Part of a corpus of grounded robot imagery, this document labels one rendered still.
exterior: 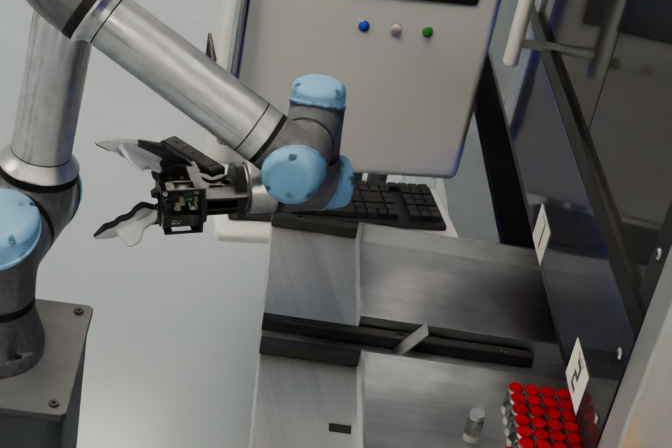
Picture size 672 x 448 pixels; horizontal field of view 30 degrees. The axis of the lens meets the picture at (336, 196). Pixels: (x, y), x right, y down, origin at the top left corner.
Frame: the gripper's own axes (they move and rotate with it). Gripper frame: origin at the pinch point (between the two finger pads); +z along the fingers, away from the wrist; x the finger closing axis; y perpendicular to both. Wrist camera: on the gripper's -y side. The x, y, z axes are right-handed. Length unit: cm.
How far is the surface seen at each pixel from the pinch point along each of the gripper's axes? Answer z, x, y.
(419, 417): -40, 22, 28
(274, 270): -29.2, 22.0, -7.3
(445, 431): -43, 22, 31
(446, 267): -58, 24, -6
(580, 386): -56, 8, 39
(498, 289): -65, 24, 0
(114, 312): -22, 112, -112
